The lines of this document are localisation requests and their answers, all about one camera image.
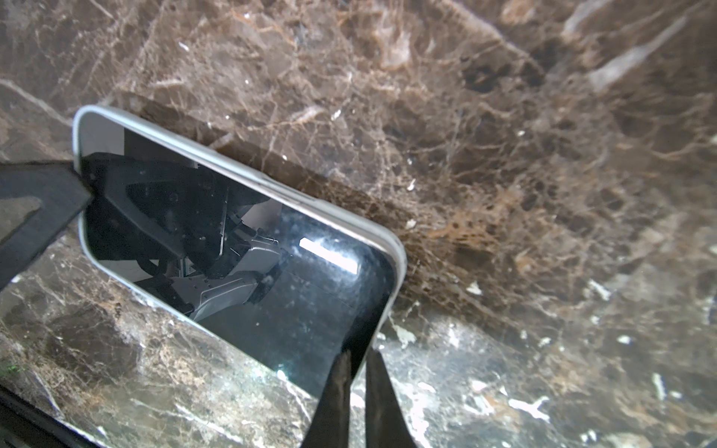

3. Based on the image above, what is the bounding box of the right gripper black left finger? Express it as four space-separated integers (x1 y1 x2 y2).
301 351 352 448

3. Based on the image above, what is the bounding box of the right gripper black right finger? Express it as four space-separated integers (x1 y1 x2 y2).
365 348 416 448

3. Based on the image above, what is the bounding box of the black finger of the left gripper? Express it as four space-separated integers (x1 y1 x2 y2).
1 161 93 287

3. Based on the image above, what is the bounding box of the light blue case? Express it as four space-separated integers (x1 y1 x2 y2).
71 105 408 401

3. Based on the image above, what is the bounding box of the black phone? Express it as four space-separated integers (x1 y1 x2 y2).
77 114 397 399

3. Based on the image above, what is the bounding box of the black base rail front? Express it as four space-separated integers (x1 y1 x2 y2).
1 386 98 448

